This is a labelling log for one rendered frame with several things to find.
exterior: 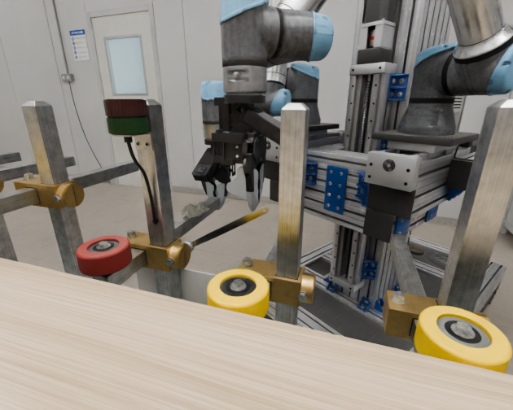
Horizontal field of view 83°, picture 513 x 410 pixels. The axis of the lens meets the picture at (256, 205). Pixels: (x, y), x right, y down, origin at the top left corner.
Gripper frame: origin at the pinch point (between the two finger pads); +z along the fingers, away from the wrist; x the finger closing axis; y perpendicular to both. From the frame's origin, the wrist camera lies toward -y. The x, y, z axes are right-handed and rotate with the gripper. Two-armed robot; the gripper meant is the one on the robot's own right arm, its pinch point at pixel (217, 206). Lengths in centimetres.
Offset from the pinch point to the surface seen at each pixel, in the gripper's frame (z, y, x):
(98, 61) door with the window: -76, 242, 273
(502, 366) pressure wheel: -7, -49, -52
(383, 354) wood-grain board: -7, -51, -42
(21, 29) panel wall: -120, 247, 397
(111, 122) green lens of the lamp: -27.5, -40.0, -3.7
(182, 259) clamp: -1.6, -33.0, -8.5
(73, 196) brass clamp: -11.8, -32.6, 16.5
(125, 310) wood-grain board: -7, -53, -14
